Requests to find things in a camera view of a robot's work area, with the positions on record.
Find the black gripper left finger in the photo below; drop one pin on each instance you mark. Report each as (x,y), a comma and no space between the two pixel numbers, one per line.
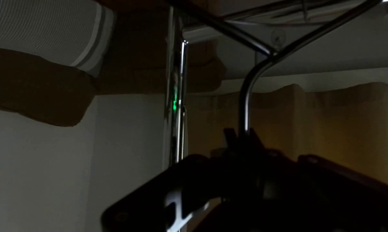
(158,188)

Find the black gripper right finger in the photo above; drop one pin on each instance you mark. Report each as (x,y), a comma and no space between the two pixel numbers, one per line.
(339,201)

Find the black hanger with metal hook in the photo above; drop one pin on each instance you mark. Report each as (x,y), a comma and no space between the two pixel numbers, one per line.
(244,98)

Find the metal clothing rack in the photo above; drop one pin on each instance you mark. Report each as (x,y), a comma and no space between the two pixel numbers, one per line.
(175,129)

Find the narrow mustard curtain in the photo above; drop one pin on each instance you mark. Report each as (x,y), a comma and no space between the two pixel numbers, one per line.
(339,129)

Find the brown sofa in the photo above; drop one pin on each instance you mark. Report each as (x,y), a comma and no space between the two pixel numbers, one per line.
(38,90)

